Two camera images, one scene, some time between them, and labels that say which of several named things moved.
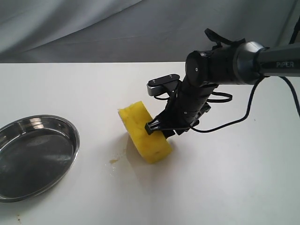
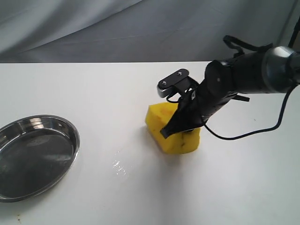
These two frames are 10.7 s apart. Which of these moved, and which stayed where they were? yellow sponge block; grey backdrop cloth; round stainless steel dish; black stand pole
Moved: yellow sponge block
Stayed: round stainless steel dish; grey backdrop cloth; black stand pole
